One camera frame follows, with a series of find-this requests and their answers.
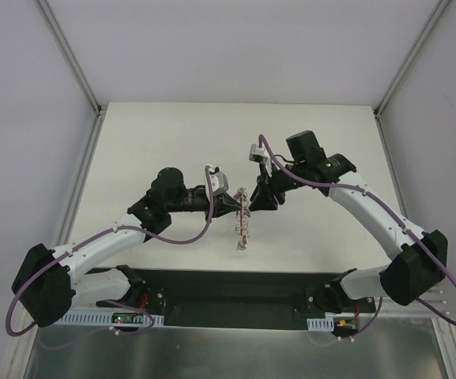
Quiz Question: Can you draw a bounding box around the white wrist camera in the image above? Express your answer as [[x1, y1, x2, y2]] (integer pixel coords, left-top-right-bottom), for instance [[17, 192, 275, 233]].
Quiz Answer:
[[248, 144, 273, 177], [204, 165, 228, 197]]

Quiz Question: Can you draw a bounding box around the aluminium frame post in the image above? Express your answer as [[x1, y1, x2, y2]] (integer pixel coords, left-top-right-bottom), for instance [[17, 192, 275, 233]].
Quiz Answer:
[[33, 0, 103, 115], [373, 0, 453, 121]]

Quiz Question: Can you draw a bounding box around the left white cable duct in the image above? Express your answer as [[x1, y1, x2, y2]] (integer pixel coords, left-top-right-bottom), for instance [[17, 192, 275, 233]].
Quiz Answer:
[[55, 310, 164, 328]]

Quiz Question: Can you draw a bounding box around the left aluminium frame post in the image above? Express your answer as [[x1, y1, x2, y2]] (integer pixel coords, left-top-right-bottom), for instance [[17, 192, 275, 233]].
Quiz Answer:
[[33, 0, 103, 115]]

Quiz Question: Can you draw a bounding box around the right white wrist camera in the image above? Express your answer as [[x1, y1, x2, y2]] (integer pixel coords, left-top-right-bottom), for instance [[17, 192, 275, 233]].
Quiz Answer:
[[248, 144, 273, 177]]

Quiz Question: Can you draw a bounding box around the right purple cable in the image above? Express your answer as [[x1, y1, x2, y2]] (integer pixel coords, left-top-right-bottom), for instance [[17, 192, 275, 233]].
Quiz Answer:
[[257, 133, 456, 348]]

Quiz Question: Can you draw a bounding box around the right aluminium frame post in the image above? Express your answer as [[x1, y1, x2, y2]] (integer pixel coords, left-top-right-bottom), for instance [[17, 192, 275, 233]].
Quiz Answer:
[[373, 0, 453, 121]]

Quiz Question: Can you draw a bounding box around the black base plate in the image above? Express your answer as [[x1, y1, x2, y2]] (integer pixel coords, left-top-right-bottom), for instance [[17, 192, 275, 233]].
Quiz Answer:
[[95, 268, 386, 328]]

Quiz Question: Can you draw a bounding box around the purple cable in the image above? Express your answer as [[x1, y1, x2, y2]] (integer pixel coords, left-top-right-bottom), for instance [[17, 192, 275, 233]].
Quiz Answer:
[[5, 165, 217, 350], [257, 133, 456, 348]]

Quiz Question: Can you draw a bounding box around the right white cable duct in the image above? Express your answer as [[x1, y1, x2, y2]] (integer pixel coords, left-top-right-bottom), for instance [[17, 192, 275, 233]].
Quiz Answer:
[[307, 317, 335, 332]]

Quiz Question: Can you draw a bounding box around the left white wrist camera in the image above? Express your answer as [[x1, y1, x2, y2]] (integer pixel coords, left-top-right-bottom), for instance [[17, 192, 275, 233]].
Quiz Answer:
[[204, 165, 228, 197]]

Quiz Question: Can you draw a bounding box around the red-handled metal key organizer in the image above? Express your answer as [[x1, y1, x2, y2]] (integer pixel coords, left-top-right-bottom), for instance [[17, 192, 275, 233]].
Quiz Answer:
[[234, 187, 251, 251]]

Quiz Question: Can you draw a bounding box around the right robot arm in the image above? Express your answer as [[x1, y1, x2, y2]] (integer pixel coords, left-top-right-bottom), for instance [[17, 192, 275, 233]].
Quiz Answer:
[[249, 130, 448, 313]]

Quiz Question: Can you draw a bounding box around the white cable duct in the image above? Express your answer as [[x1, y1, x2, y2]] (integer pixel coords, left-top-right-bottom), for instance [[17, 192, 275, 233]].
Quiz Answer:
[[307, 317, 335, 332], [55, 310, 164, 328]]

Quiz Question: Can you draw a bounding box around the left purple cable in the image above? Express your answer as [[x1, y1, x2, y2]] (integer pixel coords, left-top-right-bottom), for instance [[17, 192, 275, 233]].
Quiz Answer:
[[5, 165, 217, 350]]

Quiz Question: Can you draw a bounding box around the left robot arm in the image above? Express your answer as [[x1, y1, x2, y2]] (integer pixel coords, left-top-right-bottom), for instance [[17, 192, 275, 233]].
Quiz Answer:
[[11, 166, 242, 327]]

